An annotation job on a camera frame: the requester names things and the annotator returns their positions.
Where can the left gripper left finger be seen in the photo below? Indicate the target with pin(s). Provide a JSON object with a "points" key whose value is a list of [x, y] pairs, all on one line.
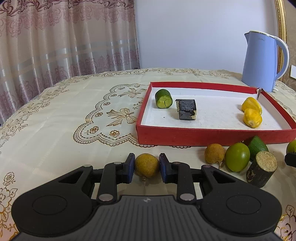
{"points": [[123, 170]]}

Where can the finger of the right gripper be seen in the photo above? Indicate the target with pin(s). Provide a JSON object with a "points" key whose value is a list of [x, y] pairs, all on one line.
{"points": [[290, 159]]}

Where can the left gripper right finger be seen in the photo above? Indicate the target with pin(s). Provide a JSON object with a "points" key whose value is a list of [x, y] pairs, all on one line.
{"points": [[173, 172]]}

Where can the round dark sugarcane piece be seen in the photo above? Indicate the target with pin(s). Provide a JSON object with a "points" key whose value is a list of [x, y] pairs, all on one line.
{"points": [[261, 169]]}

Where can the brown longan fruit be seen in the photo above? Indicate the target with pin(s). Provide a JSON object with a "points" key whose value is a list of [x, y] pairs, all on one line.
{"points": [[146, 166], [215, 154]]}

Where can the dark square sugarcane piece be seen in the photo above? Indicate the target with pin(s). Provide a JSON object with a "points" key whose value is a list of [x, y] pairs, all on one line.
{"points": [[186, 109]]}

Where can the yellow pepper piece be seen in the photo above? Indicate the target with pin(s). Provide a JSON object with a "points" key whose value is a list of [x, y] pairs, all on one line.
{"points": [[251, 103], [252, 118]]}

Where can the green cucumber piece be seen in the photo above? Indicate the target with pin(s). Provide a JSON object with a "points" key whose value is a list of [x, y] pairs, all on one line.
{"points": [[163, 99]]}

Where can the dark green lime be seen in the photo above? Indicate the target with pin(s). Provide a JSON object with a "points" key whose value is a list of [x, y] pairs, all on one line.
{"points": [[256, 145]]}

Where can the light green round fruit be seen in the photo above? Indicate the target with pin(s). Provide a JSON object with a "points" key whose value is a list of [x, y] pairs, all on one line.
{"points": [[237, 157]]}

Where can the red shallow box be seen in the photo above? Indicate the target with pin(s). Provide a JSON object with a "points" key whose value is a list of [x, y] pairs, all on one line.
{"points": [[218, 118]]}

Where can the beige embroidered tablecloth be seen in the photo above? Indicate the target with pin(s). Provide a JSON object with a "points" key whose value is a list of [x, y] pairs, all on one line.
{"points": [[84, 120]]}

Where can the blue electric kettle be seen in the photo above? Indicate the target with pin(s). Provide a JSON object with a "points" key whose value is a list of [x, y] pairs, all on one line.
{"points": [[261, 61]]}

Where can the pink patterned curtain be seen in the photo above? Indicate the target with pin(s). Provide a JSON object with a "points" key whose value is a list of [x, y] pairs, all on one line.
{"points": [[44, 42]]}

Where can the white wall switch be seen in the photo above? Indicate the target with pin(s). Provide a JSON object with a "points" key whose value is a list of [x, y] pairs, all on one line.
{"points": [[293, 71]]}

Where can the gold mirror frame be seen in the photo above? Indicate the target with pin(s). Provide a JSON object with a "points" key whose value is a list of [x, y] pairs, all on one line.
{"points": [[282, 29]]}

